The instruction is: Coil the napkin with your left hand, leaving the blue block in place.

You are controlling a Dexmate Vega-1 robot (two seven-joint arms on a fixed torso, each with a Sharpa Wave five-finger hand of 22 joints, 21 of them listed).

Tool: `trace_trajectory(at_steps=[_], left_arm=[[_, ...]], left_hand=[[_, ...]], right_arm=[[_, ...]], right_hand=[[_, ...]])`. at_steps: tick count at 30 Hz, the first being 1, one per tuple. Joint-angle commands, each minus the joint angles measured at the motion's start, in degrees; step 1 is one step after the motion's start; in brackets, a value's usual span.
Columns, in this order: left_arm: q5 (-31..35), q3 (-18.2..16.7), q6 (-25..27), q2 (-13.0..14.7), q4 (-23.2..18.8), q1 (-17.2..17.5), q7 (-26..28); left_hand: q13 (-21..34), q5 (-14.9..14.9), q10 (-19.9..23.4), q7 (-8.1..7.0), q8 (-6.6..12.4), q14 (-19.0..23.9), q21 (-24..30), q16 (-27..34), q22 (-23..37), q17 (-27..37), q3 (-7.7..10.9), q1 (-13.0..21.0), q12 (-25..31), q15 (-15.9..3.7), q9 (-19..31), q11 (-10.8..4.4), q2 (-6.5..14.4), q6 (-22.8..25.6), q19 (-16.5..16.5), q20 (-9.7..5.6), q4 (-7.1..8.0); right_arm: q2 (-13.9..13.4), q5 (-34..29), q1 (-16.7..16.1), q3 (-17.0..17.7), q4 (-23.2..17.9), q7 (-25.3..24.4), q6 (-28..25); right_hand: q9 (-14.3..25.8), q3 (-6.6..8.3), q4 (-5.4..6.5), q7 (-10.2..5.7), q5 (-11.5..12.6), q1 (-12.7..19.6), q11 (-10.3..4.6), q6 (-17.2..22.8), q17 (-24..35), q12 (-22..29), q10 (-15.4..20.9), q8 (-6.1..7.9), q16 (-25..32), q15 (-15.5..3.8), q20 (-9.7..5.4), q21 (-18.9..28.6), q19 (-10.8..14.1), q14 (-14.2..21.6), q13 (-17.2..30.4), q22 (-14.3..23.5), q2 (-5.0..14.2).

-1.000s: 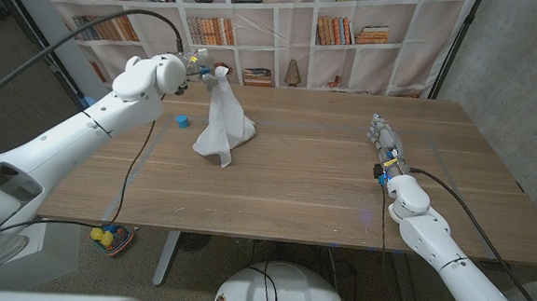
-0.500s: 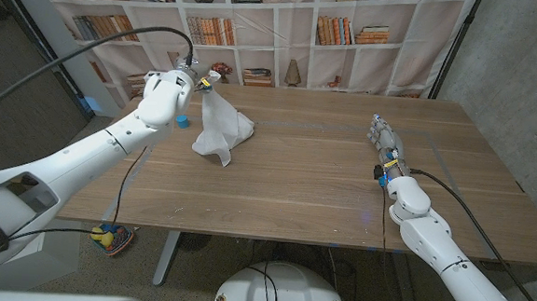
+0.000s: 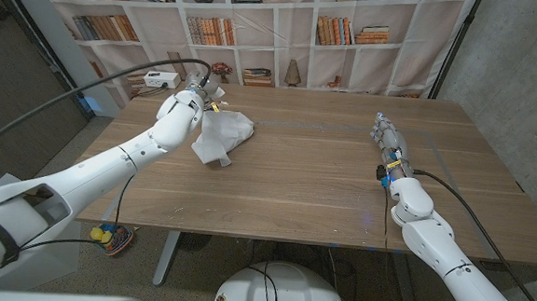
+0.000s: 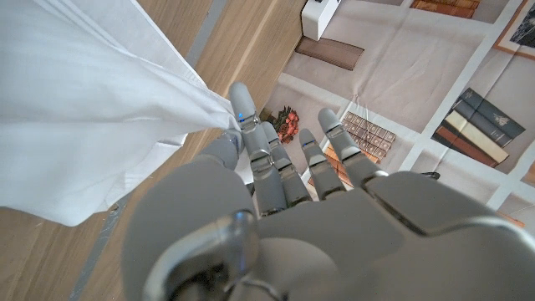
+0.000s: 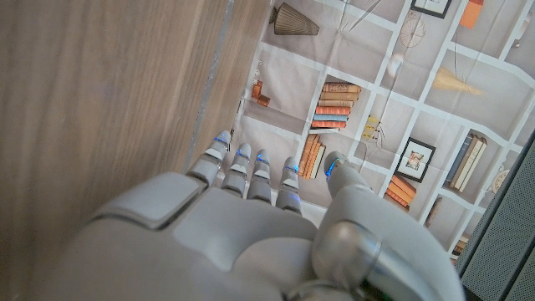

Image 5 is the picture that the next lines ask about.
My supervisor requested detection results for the grey perforated panel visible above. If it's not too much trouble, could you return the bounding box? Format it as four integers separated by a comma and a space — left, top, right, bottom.
455, 131, 535, 301

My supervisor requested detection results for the printed bookshelf backdrop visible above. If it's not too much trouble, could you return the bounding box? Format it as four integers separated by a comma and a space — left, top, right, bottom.
215, 0, 535, 267

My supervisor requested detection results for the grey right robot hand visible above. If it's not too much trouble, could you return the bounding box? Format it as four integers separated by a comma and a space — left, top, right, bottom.
24, 130, 467, 301

